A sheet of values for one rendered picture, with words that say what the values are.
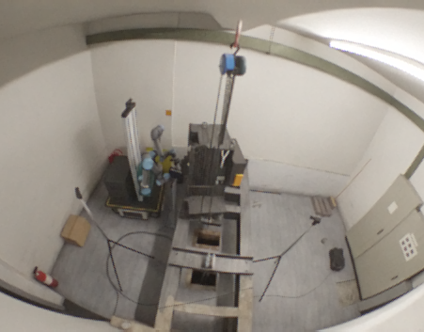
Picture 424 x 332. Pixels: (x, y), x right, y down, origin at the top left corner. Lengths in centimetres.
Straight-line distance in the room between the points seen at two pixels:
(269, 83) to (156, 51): 165
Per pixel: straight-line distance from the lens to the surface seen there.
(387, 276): 339
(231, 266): 209
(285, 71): 276
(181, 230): 221
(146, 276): 274
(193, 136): 199
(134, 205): 291
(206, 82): 271
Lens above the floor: 261
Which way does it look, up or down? 41 degrees down
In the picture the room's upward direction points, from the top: 9 degrees clockwise
